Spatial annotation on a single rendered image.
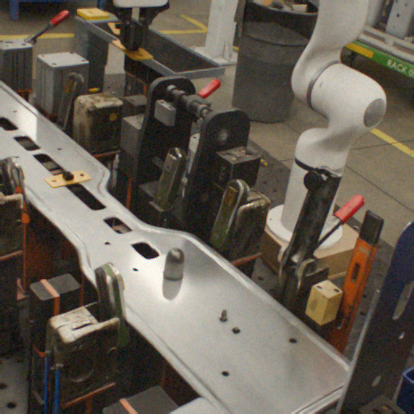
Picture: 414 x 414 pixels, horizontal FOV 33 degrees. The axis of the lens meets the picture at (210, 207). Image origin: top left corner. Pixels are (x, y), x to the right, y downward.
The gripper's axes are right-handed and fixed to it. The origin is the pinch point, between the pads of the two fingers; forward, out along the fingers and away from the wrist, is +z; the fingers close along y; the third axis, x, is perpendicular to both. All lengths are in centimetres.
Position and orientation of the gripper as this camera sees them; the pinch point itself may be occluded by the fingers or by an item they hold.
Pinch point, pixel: (133, 35)
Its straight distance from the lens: 119.3
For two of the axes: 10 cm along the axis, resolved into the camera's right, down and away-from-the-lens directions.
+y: -8.3, 1.8, -5.3
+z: -1.5, 8.4, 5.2
